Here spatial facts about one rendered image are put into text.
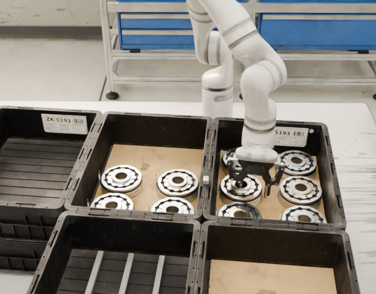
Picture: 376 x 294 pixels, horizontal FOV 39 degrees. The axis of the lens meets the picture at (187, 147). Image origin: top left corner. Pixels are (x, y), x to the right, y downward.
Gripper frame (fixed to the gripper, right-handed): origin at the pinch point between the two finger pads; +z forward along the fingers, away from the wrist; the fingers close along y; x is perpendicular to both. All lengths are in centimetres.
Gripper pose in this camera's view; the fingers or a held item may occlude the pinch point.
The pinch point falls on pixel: (253, 189)
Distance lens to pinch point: 133.3
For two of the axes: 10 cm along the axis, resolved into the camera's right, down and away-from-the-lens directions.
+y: -9.9, -1.0, 1.4
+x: -1.7, 5.8, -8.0
